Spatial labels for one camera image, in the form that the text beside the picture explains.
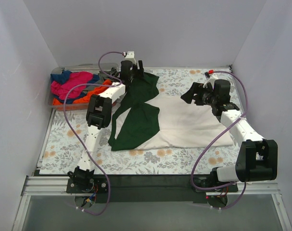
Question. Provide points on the floral patterned table mat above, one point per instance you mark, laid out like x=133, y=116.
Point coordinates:
x=67, y=130

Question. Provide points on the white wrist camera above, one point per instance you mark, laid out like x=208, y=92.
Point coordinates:
x=130, y=56
x=211, y=77

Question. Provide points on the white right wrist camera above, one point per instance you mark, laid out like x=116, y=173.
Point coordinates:
x=211, y=77

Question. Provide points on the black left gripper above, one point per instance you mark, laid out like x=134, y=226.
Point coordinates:
x=135, y=71

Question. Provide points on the pink t-shirt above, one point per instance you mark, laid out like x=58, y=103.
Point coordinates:
x=76, y=91

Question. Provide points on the orange t-shirt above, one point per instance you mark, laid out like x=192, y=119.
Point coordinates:
x=86, y=98

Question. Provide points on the navy blue t-shirt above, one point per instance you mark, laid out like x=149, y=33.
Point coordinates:
x=62, y=83

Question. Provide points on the grey t-shirt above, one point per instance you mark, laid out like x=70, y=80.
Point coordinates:
x=103, y=76

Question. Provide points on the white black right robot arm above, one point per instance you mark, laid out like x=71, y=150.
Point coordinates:
x=257, y=158

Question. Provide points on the white and green t-shirt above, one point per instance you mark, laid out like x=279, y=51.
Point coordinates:
x=147, y=119

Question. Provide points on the aluminium frame rail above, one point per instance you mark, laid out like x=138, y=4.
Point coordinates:
x=45, y=185

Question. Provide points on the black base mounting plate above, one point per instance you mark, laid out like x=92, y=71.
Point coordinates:
x=157, y=188

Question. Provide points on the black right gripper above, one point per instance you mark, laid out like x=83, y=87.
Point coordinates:
x=196, y=94

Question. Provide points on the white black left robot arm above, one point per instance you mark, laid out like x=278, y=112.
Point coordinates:
x=98, y=117

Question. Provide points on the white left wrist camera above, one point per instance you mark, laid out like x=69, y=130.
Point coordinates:
x=130, y=56

